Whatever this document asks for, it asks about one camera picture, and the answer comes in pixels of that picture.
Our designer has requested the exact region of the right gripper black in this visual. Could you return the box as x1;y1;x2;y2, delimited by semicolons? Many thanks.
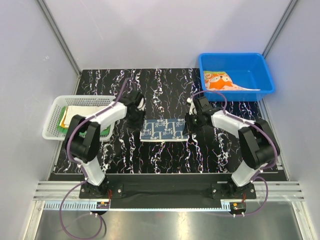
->
182;112;203;136

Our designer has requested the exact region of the green microfiber towel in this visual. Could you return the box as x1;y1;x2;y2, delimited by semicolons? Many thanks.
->
56;106;111;137

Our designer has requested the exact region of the grey blue patterned towel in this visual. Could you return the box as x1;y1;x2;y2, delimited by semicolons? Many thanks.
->
140;118;189;142

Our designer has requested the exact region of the orange patterned cloth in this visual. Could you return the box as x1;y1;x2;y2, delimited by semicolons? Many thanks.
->
203;71;260;91

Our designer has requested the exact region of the light grey towel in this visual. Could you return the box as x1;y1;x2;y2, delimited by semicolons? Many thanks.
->
64;105;105;128

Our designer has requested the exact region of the brown yellow towel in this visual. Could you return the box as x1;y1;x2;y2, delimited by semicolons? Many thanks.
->
58;106;68;129

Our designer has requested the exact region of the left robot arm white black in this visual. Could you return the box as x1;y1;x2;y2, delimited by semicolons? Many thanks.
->
63;90;146;199

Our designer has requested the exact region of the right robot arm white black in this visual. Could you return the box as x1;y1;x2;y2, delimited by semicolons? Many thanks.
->
183;96;280;199

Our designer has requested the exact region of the black marble pattern mat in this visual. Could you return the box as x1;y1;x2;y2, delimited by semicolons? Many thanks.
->
48;68;287;181

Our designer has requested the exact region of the blue plastic bin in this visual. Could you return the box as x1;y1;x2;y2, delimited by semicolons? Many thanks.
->
198;53;276;102

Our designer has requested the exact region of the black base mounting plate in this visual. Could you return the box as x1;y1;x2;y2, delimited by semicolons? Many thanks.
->
79;173;257;211

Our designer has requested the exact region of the white perforated plastic basket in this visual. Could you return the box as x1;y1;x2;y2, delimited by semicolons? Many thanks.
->
42;95;116;141

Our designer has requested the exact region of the left small circuit board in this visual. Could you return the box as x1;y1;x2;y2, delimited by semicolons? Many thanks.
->
96;201;110;209

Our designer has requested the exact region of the small circuit board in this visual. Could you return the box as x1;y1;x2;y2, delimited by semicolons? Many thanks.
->
230;202;247;213
96;201;110;209

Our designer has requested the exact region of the right small circuit board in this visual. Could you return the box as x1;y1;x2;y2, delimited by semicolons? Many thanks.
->
230;202;247;213

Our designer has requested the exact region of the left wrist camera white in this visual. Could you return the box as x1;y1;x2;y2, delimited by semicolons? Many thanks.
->
137;97;146;111

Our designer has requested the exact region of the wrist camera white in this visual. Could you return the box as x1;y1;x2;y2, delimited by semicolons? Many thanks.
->
137;97;146;111
186;97;197;115

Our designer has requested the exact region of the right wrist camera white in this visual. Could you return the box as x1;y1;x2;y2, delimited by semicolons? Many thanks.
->
186;97;197;115

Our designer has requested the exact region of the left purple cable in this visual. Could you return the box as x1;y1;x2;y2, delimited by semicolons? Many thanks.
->
58;77;138;238

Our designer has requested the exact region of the purple cable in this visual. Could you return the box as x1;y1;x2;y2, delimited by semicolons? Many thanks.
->
188;90;280;217
58;77;138;238

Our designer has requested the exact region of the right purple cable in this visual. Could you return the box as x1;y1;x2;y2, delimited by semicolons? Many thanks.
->
188;90;280;217

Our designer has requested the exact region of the aluminium rail front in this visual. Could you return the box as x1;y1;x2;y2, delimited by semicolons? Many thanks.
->
33;181;305;202

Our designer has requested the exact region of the right aluminium frame post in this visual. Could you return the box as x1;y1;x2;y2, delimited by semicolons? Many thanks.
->
262;0;300;59

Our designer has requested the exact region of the aluminium frame post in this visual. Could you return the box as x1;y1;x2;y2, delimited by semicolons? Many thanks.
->
35;0;82;76
262;0;300;59

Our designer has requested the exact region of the left aluminium frame post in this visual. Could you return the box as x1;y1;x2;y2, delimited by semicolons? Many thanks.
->
35;0;82;76

